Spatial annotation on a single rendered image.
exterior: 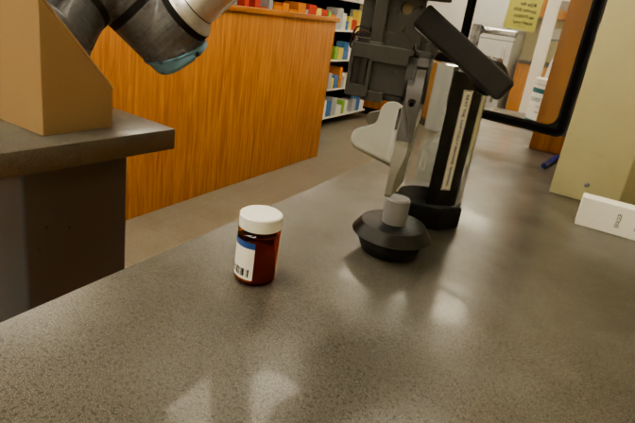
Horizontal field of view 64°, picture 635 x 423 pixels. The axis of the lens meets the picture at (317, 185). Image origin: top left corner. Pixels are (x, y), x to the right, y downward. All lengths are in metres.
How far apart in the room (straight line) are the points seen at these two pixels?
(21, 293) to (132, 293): 0.59
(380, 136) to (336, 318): 0.18
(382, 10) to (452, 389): 0.35
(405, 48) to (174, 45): 0.60
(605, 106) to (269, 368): 0.75
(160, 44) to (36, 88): 0.24
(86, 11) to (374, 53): 0.60
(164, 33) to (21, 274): 0.50
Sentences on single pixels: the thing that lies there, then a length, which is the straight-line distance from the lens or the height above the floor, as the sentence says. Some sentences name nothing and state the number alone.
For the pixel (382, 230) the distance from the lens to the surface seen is 0.57.
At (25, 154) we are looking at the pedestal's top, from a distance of 0.87.
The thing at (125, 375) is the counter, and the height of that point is 0.94.
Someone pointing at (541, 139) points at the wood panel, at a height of 0.97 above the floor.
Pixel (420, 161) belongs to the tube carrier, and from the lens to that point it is 0.67.
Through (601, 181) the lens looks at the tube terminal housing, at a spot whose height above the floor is 0.98.
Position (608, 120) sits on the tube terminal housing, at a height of 1.09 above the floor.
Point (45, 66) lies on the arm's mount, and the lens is 0.91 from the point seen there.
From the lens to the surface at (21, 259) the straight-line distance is 1.02.
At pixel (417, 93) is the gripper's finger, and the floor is 1.13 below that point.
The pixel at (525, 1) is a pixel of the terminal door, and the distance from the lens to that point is 1.34.
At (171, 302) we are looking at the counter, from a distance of 0.47.
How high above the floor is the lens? 1.19
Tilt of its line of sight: 19 degrees down
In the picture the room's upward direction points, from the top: 8 degrees clockwise
